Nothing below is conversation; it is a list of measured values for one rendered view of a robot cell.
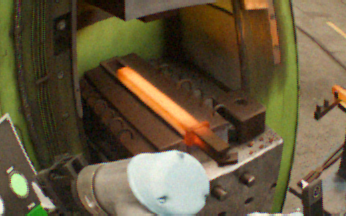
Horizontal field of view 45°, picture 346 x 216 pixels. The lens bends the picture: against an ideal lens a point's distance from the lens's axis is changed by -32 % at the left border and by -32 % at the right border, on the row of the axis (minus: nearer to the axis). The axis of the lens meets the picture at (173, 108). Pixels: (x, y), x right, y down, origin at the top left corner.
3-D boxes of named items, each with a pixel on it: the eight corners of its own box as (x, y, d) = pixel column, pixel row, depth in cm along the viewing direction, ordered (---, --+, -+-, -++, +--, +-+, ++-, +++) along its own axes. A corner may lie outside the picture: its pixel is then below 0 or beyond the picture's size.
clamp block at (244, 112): (266, 131, 127) (267, 107, 124) (240, 145, 124) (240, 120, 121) (240, 111, 136) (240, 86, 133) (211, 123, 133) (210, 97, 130)
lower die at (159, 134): (227, 152, 122) (227, 117, 118) (143, 184, 114) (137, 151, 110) (135, 77, 155) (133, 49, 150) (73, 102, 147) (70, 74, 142)
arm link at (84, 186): (153, 203, 63) (114, 231, 57) (129, 205, 66) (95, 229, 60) (117, 150, 61) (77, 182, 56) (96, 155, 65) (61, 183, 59)
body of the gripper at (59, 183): (54, 156, 73) (92, 145, 64) (84, 204, 74) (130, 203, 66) (29, 177, 68) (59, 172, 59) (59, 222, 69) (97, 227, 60)
